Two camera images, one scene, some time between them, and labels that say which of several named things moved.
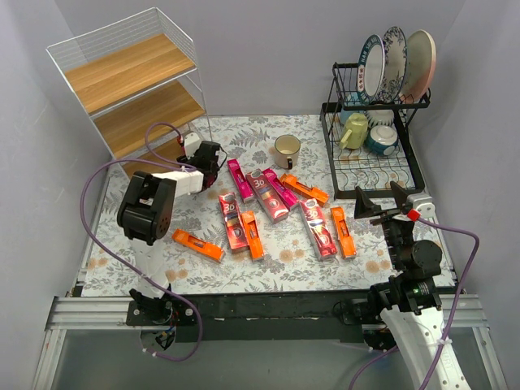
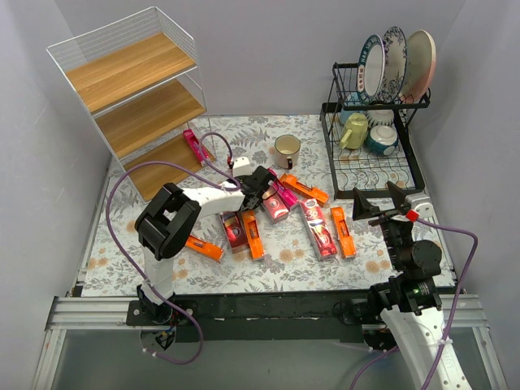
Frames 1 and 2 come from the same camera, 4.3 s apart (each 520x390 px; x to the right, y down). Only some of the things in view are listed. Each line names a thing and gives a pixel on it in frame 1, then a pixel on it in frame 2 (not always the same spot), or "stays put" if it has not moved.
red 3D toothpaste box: x=270 y=197 stays put
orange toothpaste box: x=253 y=235 stays put
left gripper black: x=214 y=152 to x=257 y=187
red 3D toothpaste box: x=236 y=233 stays put
